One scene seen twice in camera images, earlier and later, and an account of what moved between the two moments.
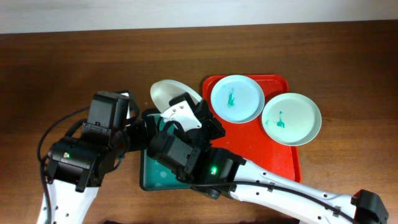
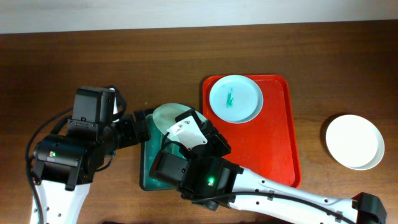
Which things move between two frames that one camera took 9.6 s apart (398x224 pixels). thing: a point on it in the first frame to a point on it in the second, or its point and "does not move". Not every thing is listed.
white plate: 237,99 does not move
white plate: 163,91 to 356,142
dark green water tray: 155,175 does not move
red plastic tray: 249,140 does not move
